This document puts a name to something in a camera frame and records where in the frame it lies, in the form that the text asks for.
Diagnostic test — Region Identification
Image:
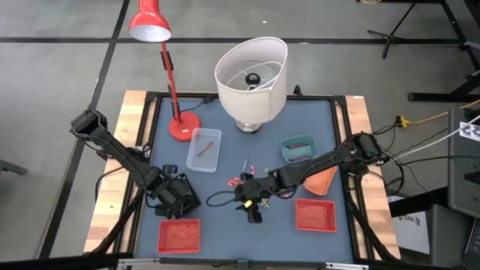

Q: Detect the black lamp power cord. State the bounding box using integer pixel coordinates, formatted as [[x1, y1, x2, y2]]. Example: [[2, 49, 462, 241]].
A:
[[178, 95, 218, 114]]

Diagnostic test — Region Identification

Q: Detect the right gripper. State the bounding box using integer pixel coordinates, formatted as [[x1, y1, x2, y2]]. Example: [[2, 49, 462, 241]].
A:
[[235, 172, 277, 224]]

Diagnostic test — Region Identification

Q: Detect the red desk lamp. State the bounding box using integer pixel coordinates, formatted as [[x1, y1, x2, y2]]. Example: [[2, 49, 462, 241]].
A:
[[127, 0, 203, 143]]

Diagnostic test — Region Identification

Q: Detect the white cable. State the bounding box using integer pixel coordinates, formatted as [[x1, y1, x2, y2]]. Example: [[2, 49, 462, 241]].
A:
[[393, 114, 480, 162]]

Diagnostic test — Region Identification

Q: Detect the teal plastic bin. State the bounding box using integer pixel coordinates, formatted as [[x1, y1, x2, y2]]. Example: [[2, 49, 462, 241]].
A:
[[280, 133, 320, 164]]

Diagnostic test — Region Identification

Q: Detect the grey furniture foot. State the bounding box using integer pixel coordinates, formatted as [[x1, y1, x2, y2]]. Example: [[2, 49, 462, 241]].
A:
[[0, 159, 29, 176]]

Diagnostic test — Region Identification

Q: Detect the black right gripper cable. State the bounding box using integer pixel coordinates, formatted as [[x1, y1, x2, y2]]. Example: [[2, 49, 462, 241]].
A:
[[205, 190, 242, 209]]

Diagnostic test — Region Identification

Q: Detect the black floor cable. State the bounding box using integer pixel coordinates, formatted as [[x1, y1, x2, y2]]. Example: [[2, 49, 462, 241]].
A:
[[397, 153, 480, 167]]

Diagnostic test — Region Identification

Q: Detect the dark grey case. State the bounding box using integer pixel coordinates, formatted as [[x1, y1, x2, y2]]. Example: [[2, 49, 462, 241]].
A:
[[427, 204, 480, 269]]

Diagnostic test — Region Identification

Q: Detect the silver metal bracket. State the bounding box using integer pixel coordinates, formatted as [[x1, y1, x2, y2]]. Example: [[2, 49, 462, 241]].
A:
[[117, 257, 161, 268], [325, 262, 369, 270]]

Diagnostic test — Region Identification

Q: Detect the orange plastic bin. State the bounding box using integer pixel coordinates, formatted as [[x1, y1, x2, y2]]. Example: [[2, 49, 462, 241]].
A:
[[302, 164, 338, 197]]

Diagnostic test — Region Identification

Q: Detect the clear plastic bin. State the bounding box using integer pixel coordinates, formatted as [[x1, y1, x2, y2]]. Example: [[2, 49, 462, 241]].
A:
[[186, 127, 223, 174]]

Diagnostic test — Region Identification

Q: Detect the grey cabinet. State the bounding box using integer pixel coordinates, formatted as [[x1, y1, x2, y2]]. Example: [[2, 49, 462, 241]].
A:
[[448, 107, 480, 219]]

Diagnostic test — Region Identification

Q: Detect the black mesh basket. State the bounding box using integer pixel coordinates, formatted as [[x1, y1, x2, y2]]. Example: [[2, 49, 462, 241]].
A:
[[160, 172, 203, 219]]

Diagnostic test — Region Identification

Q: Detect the yellow extension cord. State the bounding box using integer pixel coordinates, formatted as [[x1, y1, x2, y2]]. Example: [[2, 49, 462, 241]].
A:
[[395, 99, 480, 128]]

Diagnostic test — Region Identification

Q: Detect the printed marker tag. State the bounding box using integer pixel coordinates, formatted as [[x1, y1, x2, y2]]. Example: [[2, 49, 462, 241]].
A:
[[459, 121, 480, 143]]

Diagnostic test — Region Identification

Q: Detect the wooden table side board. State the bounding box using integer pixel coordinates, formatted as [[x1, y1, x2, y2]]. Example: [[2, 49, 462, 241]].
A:
[[343, 95, 401, 260], [84, 89, 158, 254]]

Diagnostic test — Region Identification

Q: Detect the white shade silver table lamp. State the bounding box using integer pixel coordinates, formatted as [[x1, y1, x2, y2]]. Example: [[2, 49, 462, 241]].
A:
[[214, 36, 289, 135]]

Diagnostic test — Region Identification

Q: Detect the black tripod stand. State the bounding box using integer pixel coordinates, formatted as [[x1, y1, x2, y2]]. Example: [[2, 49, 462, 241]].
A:
[[366, 0, 468, 61]]

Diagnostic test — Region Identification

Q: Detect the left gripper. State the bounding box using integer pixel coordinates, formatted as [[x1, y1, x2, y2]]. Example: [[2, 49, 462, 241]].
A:
[[149, 163, 198, 218]]

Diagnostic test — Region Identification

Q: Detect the red mesh basket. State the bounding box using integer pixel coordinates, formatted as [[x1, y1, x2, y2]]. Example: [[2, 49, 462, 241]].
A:
[[295, 198, 338, 233], [157, 218, 202, 255]]

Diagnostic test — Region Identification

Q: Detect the white labelled box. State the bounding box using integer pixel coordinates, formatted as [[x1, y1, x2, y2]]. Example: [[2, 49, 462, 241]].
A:
[[389, 210, 431, 256]]

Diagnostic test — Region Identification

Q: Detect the black aluminium table frame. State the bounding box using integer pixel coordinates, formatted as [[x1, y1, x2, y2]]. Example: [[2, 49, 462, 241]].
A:
[[84, 89, 402, 270]]

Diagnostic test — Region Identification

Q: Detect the black floor stand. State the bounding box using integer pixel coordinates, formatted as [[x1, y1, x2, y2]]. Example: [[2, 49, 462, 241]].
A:
[[407, 40, 480, 103]]

